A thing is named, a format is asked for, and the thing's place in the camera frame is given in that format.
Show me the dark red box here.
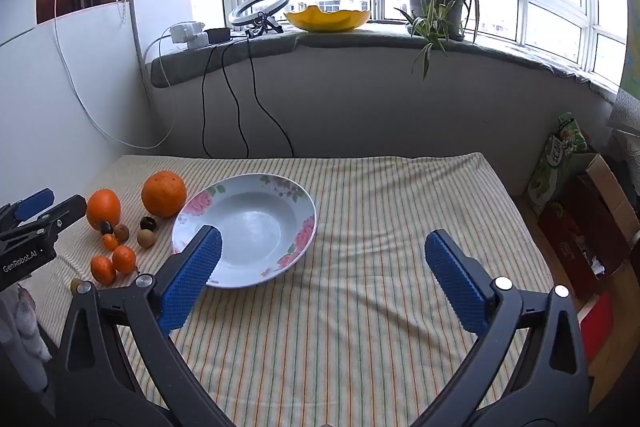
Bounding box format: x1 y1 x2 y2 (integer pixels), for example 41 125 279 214
537 202 631 303

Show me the small tangerine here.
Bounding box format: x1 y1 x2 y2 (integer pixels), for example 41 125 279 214
90 255 118 285
111 245 137 273

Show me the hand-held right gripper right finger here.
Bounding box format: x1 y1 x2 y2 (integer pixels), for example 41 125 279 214
424 229 593 427

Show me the potted spider plant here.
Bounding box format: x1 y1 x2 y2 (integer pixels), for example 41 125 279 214
380 0 493 82

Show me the black cable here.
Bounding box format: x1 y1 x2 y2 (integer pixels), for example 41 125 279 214
221 41 250 158
248 32 295 158
201 43 217 158

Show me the striped tablecloth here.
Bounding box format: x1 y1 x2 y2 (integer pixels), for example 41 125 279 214
20 152 583 427

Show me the ring light on tripod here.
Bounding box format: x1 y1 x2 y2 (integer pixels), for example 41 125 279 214
229 0 291 38

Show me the yellow wavy bowl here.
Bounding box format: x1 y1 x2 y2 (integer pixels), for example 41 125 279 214
284 5 372 33

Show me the grey patterned cloth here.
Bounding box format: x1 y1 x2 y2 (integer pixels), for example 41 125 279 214
606 88 640 134

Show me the white fuzzy garment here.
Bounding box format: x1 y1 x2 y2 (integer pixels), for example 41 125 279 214
0 284 52 393

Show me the floral white plate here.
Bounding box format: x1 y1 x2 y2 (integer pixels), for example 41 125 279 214
171 173 318 290

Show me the green printed bag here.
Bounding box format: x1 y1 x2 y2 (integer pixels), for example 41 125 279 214
525 112 591 217

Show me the medium orange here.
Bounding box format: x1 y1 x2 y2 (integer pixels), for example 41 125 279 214
86 189 122 232

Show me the brown cardboard box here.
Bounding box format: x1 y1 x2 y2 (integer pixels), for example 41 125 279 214
575 153 640 303

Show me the white cable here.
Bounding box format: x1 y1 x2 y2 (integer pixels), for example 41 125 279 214
52 0 178 150

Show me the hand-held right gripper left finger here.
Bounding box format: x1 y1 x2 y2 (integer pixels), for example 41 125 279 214
52 224 236 427

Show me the large orange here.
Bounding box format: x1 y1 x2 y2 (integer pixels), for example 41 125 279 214
141 170 187 219

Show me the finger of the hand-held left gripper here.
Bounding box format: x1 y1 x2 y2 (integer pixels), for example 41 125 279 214
0 188 55 227
0 194 87 249

